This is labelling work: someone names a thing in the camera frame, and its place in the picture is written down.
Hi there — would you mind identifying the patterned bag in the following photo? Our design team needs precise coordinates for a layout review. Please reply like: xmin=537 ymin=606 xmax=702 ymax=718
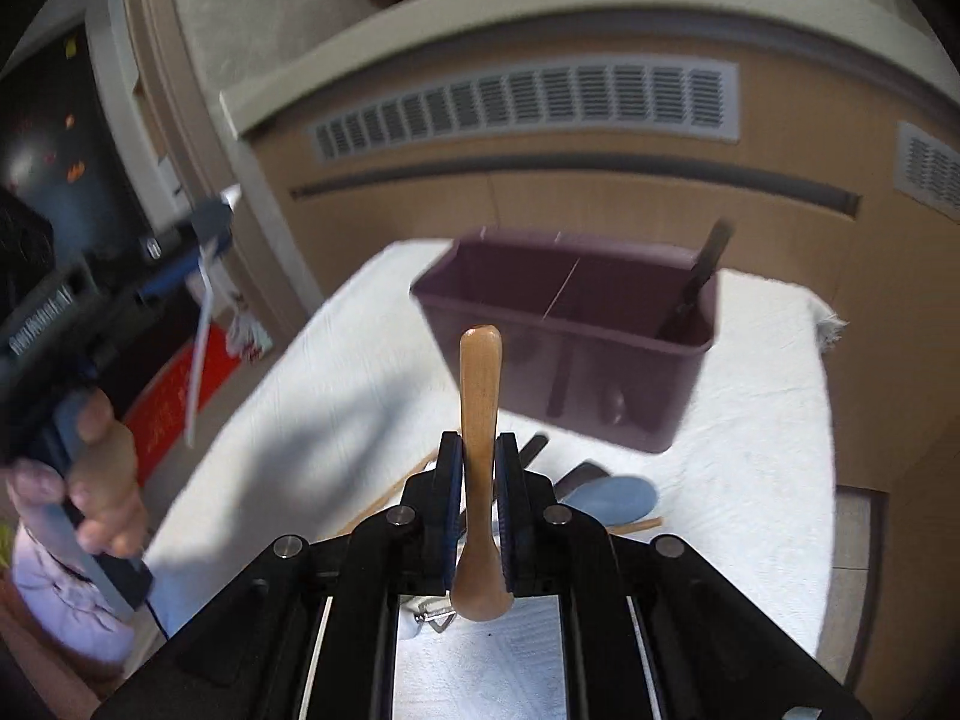
xmin=225 ymin=292 xmax=275 ymax=361

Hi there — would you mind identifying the blue spoon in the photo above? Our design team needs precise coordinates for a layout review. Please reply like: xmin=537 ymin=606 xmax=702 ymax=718
xmin=561 ymin=474 xmax=659 ymax=530

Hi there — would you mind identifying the white plastic utensil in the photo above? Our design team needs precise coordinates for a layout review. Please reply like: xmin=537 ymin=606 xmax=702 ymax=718
xmin=182 ymin=187 xmax=242 ymax=445

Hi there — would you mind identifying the wooden spoon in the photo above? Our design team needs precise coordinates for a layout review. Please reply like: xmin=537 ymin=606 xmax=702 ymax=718
xmin=448 ymin=324 xmax=515 ymax=622

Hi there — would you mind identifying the wooden cabinet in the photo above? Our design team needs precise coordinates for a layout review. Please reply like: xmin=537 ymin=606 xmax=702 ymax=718
xmin=221 ymin=0 xmax=960 ymax=496

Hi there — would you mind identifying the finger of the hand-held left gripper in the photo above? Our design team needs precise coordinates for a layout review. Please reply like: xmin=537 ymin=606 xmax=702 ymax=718
xmin=135 ymin=236 xmax=226 ymax=301
xmin=187 ymin=199 xmax=235 ymax=248

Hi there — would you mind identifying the white textured cloth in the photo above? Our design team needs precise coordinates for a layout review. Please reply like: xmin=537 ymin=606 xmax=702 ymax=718
xmin=142 ymin=240 xmax=848 ymax=720

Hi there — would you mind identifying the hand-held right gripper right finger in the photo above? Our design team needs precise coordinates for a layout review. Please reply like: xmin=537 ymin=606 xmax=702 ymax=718
xmin=493 ymin=432 xmax=875 ymax=720

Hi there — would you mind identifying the short grey vent grille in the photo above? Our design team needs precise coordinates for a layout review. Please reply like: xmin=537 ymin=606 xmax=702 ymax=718
xmin=892 ymin=120 xmax=960 ymax=222

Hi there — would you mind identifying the person's left forearm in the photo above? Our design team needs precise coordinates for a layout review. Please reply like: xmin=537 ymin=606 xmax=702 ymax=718
xmin=11 ymin=510 xmax=143 ymax=665

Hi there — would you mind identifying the black panel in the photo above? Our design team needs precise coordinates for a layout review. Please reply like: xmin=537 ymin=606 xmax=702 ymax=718
xmin=0 ymin=22 xmax=151 ymax=256

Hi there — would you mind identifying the small metal utensil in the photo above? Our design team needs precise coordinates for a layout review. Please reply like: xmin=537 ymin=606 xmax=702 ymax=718
xmin=411 ymin=600 xmax=458 ymax=635

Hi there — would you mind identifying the person's left hand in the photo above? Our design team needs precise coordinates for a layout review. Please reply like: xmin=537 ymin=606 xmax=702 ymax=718
xmin=6 ymin=388 xmax=149 ymax=557

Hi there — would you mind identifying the red bag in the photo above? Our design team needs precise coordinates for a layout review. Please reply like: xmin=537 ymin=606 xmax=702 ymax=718
xmin=124 ymin=322 xmax=260 ymax=481

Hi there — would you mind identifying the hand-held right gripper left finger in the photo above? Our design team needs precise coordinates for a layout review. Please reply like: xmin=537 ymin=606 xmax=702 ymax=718
xmin=91 ymin=431 xmax=466 ymax=720

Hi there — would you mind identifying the maroon plastic utensil bin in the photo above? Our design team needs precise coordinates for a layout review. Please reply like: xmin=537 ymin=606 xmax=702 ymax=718
xmin=409 ymin=226 xmax=721 ymax=455

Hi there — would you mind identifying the long grey vent grille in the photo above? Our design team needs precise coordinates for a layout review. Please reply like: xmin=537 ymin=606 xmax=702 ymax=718
xmin=311 ymin=58 xmax=740 ymax=164

